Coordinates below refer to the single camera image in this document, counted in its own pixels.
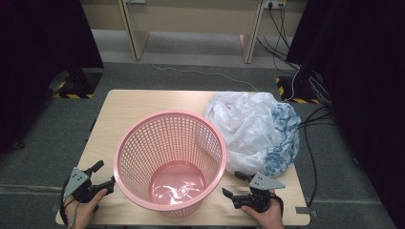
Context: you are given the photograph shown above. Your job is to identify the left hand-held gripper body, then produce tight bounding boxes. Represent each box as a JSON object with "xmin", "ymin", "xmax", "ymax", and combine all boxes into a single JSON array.
[{"xmin": 62, "ymin": 166, "xmax": 96, "ymax": 204}]

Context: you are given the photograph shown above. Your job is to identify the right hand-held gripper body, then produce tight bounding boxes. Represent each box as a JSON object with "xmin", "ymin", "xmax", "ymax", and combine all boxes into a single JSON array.
[{"xmin": 233, "ymin": 172, "xmax": 287, "ymax": 214}]

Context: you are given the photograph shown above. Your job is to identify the white blue-patterned plastic bag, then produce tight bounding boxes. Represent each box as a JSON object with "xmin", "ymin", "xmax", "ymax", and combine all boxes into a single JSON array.
[{"xmin": 203, "ymin": 91, "xmax": 302, "ymax": 179}]

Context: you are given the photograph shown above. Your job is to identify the pink plastic mesh basket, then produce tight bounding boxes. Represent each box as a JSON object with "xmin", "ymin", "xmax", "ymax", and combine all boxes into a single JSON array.
[{"xmin": 112, "ymin": 110, "xmax": 228, "ymax": 219}]

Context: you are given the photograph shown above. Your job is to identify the person's left hand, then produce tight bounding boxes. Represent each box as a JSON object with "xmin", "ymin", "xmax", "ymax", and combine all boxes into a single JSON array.
[{"xmin": 63, "ymin": 188, "xmax": 109, "ymax": 229}]

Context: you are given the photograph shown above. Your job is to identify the person's right hand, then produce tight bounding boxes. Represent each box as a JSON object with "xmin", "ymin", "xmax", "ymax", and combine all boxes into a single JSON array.
[{"xmin": 240, "ymin": 190, "xmax": 286, "ymax": 229}]

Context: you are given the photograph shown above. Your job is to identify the black stand base hazard tape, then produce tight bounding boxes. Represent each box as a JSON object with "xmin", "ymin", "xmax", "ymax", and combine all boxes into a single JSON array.
[
  {"xmin": 275, "ymin": 75, "xmax": 321, "ymax": 105},
  {"xmin": 47, "ymin": 68, "xmax": 103, "ymax": 99}
]

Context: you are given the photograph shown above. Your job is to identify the dark curtain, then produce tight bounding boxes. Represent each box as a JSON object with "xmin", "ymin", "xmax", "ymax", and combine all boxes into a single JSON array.
[
  {"xmin": 0, "ymin": 0, "xmax": 104, "ymax": 156},
  {"xmin": 286, "ymin": 0, "xmax": 405, "ymax": 229}
]

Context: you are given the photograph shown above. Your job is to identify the beige wooden desk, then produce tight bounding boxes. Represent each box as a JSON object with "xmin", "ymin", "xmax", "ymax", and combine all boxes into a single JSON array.
[{"xmin": 79, "ymin": 0, "xmax": 309, "ymax": 65}]

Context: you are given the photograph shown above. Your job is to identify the left hand-held gripper cable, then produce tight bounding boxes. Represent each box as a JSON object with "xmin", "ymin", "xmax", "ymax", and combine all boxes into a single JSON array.
[{"xmin": 59, "ymin": 176, "xmax": 75, "ymax": 227}]

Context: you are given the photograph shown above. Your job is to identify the grey table edge bracket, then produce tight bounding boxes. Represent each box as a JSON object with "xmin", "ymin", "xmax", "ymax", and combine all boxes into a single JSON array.
[{"xmin": 295, "ymin": 206, "xmax": 319, "ymax": 219}]

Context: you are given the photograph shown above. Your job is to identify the black floor cable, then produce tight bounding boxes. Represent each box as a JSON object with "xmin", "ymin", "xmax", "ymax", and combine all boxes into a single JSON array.
[{"xmin": 297, "ymin": 106, "xmax": 335, "ymax": 208}]

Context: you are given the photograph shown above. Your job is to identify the thin white cable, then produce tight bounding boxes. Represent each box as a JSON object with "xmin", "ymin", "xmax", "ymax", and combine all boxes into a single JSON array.
[{"xmin": 285, "ymin": 68, "xmax": 302, "ymax": 103}]

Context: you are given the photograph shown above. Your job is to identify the white floor cable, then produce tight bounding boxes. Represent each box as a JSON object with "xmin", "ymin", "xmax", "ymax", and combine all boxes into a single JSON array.
[{"xmin": 151, "ymin": 62, "xmax": 260, "ymax": 93}]

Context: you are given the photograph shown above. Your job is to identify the black power cables bundle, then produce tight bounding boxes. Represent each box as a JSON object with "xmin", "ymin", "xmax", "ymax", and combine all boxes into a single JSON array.
[{"xmin": 256, "ymin": 3, "xmax": 302, "ymax": 73}]

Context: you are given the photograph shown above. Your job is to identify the wall power outlet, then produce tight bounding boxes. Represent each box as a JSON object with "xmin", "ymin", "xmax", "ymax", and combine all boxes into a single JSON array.
[{"xmin": 263, "ymin": 0, "xmax": 288, "ymax": 10}]

